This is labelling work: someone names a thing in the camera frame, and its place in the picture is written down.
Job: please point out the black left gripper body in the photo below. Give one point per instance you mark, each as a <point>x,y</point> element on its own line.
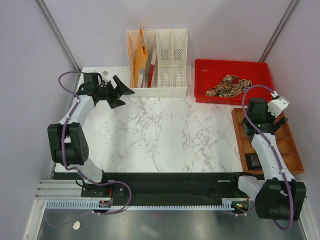
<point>108,93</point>

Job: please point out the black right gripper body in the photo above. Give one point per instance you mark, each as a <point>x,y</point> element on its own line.
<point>269,118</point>

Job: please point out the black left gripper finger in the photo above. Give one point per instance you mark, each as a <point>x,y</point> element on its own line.
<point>121,88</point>
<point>115,102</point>

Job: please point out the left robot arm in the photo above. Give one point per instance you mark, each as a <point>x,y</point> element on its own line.
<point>67,141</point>

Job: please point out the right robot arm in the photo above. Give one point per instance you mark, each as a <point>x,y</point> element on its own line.
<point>280,197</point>

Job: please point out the grey folder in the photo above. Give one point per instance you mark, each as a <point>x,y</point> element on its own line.
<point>141,76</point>

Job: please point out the orange envelope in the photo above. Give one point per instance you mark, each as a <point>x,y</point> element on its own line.
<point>141,57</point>

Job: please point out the floral cream patterned tie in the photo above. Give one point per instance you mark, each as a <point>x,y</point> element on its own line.
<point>230,87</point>

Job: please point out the dark rolled tie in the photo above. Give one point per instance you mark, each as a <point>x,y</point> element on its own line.
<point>253,162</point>

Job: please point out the white file organizer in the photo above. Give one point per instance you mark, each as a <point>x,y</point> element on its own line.
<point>169,76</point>

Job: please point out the red white booklet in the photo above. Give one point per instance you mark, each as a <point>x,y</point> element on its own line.
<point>152,66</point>

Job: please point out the red plastic bin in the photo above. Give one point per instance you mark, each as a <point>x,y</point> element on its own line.
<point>209,73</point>

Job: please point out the crumpled white paper ball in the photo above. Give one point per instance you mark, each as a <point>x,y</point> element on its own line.
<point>76,225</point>

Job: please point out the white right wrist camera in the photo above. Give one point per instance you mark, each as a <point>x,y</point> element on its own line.
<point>276,106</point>

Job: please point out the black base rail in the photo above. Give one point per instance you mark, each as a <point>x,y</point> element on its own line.
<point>167,188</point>

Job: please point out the white cable duct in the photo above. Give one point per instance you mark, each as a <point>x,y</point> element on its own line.
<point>99,205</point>

